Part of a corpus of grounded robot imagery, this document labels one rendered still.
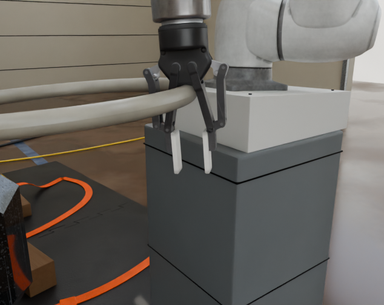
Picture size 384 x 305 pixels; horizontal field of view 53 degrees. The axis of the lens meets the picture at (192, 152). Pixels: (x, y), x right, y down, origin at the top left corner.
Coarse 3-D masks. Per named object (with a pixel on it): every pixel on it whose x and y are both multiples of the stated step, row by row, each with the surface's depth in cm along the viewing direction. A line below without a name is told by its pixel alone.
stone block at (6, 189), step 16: (0, 176) 114; (0, 192) 111; (16, 192) 117; (0, 208) 109; (16, 208) 117; (0, 224) 109; (16, 224) 117; (0, 240) 110; (16, 240) 117; (0, 256) 111; (16, 256) 117; (0, 272) 112; (16, 272) 117; (0, 288) 113; (16, 288) 117; (0, 304) 114
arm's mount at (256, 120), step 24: (216, 96) 90; (240, 96) 84; (264, 96) 84; (288, 96) 89; (312, 96) 94; (336, 96) 101; (192, 120) 100; (240, 120) 85; (264, 120) 86; (288, 120) 91; (312, 120) 97; (336, 120) 103; (240, 144) 86; (264, 144) 88
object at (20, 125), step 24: (0, 96) 80; (24, 96) 83; (48, 96) 86; (144, 96) 50; (168, 96) 52; (192, 96) 58; (0, 120) 42; (24, 120) 42; (48, 120) 43; (72, 120) 44; (96, 120) 45; (120, 120) 47
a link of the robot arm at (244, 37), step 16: (224, 0) 97; (240, 0) 94; (256, 0) 93; (272, 0) 93; (224, 16) 97; (240, 16) 94; (256, 16) 93; (272, 16) 92; (224, 32) 97; (240, 32) 95; (256, 32) 93; (272, 32) 92; (224, 48) 98; (240, 48) 96; (256, 48) 95; (272, 48) 94; (240, 64) 97; (256, 64) 97; (272, 64) 102
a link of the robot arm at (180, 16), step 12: (156, 0) 55; (168, 0) 54; (180, 0) 53; (192, 0) 54; (204, 0) 55; (156, 12) 56; (168, 12) 54; (180, 12) 54; (192, 12) 54; (204, 12) 55; (168, 24) 56
